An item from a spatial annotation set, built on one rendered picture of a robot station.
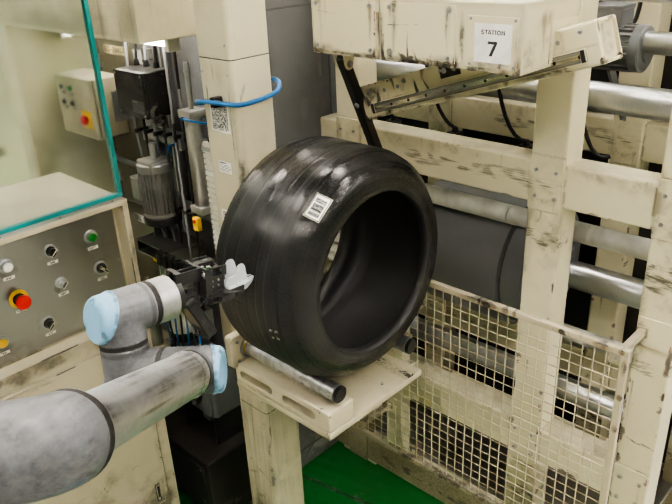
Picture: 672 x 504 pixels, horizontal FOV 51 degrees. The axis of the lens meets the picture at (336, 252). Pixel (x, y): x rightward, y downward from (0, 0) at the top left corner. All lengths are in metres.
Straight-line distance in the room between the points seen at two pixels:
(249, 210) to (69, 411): 0.84
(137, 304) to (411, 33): 0.85
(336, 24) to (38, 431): 1.29
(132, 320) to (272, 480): 1.11
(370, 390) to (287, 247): 0.58
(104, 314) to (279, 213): 0.44
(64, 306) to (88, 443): 1.28
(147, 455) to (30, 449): 1.62
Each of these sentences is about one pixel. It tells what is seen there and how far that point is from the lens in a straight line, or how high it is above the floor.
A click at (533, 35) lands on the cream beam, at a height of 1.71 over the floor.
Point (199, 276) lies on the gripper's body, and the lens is 1.46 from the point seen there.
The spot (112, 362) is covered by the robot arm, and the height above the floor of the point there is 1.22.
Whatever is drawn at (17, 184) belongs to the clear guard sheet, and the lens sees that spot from 1.95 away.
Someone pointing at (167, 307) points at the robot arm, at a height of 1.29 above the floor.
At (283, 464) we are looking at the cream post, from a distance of 2.34.
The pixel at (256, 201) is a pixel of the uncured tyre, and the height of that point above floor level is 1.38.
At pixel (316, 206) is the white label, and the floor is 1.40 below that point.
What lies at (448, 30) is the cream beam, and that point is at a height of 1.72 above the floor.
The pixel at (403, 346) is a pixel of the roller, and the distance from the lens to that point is 1.92.
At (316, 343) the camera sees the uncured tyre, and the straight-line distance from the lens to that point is 1.62.
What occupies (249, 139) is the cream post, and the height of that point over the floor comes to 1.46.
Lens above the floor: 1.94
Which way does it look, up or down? 25 degrees down
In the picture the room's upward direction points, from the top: 3 degrees counter-clockwise
